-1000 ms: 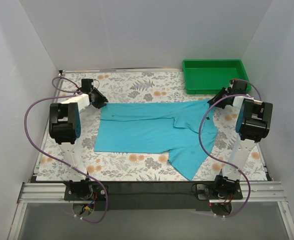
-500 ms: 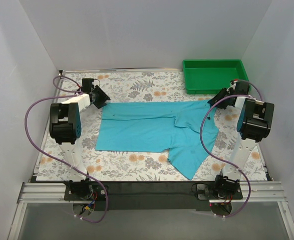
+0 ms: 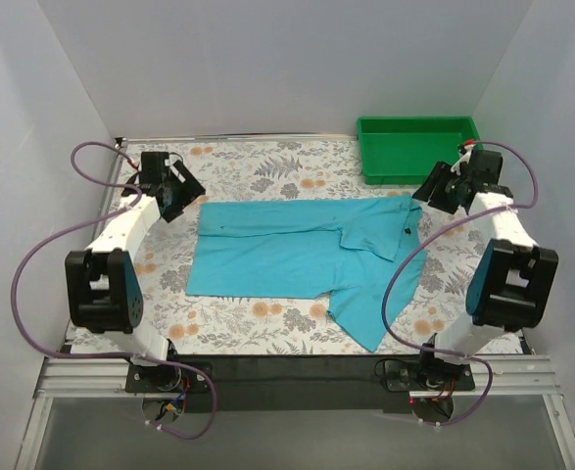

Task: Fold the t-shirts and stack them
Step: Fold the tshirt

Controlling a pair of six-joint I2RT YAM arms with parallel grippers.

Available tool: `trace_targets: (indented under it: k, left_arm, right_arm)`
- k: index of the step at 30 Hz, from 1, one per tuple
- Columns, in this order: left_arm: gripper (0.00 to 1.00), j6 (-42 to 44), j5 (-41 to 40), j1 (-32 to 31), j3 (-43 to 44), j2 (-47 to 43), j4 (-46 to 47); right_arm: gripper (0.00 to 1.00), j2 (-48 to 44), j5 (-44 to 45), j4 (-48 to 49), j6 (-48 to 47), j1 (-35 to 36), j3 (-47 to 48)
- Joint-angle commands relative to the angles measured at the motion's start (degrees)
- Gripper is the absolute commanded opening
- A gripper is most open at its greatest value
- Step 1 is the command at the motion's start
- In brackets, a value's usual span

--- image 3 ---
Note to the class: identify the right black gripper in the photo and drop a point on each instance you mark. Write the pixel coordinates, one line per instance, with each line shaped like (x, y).
(437, 188)

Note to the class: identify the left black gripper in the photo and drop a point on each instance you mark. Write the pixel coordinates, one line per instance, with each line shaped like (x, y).
(183, 194)

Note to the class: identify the turquoise t shirt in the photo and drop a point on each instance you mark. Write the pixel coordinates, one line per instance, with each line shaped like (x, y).
(354, 250)

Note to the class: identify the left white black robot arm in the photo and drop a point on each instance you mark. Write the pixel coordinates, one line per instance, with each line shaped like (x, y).
(104, 293)

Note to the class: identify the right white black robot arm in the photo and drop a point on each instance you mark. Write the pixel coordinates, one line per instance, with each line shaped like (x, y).
(510, 287)

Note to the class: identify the green plastic tray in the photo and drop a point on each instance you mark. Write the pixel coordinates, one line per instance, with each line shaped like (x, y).
(404, 150)

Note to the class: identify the floral patterned table cloth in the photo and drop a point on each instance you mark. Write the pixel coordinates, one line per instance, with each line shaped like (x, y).
(287, 169)

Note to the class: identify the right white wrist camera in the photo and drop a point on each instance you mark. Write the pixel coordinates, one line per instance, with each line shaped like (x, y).
(464, 154)

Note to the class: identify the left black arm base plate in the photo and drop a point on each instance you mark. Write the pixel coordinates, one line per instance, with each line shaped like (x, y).
(189, 377)

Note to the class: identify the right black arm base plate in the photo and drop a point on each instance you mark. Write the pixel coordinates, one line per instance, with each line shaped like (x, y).
(409, 375)

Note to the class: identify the aluminium frame rail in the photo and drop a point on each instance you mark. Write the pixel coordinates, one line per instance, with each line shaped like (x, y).
(300, 412)

